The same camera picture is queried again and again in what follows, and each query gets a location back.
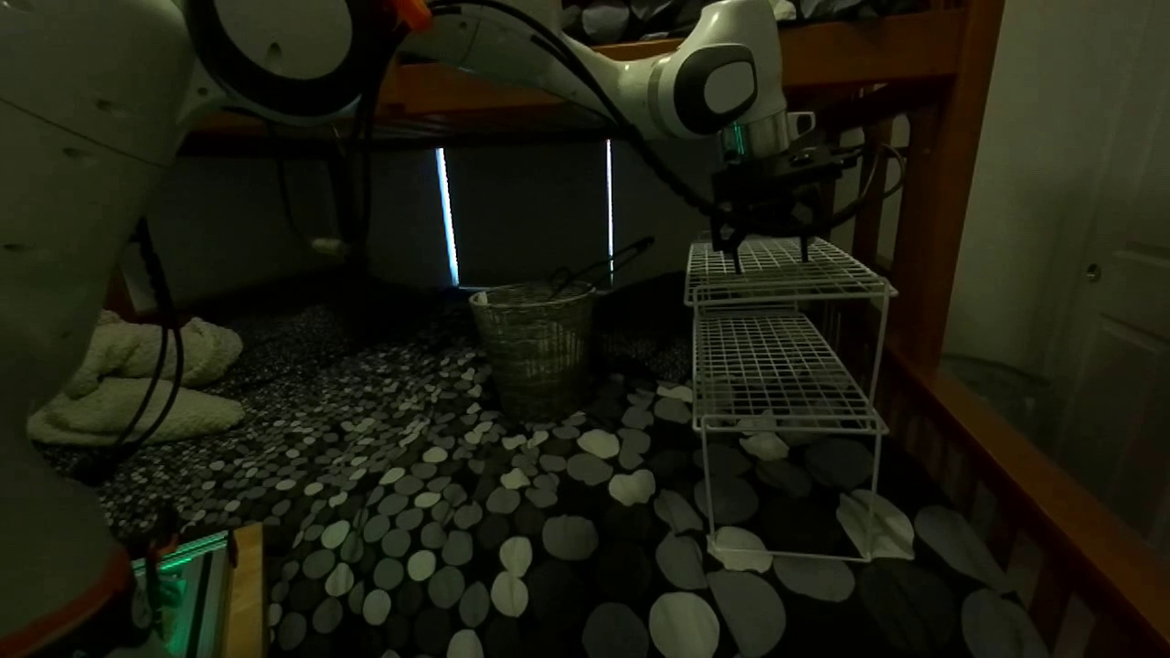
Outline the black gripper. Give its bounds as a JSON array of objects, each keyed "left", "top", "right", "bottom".
[{"left": 711, "top": 113, "right": 839, "bottom": 262}]

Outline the white wire shelf rack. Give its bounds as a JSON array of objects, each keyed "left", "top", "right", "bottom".
[{"left": 682, "top": 237, "right": 897, "bottom": 561}]

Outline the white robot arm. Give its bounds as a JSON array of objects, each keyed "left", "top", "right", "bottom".
[{"left": 0, "top": 0, "right": 792, "bottom": 658}]

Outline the woven wicker basket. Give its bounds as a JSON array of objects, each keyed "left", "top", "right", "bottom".
[{"left": 469, "top": 237, "right": 651, "bottom": 419}]

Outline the pebble pattern bed cover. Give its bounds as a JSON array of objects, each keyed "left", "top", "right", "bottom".
[{"left": 70, "top": 288, "right": 1062, "bottom": 658}]

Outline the white closet door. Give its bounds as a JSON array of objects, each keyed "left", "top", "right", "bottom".
[{"left": 1055, "top": 0, "right": 1170, "bottom": 553}]

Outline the white folded towel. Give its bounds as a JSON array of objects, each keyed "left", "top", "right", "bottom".
[{"left": 27, "top": 312, "right": 246, "bottom": 447}]

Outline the wooden bunk bed frame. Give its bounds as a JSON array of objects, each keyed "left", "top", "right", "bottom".
[{"left": 187, "top": 0, "right": 1170, "bottom": 658}]

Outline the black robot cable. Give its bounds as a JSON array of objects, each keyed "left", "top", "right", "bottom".
[{"left": 113, "top": 0, "right": 910, "bottom": 471}]

